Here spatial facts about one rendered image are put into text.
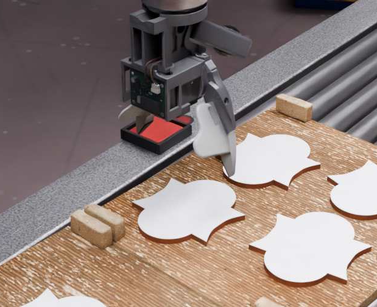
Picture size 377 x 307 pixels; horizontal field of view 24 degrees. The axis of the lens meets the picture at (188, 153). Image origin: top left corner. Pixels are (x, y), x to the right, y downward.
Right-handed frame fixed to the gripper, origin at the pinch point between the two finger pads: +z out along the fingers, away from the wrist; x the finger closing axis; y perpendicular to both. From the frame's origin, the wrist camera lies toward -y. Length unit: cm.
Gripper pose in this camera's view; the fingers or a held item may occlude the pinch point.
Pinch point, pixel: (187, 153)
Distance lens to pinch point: 107.5
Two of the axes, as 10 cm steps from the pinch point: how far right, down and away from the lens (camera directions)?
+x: 7.4, 3.5, -5.7
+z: 0.0, 8.5, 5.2
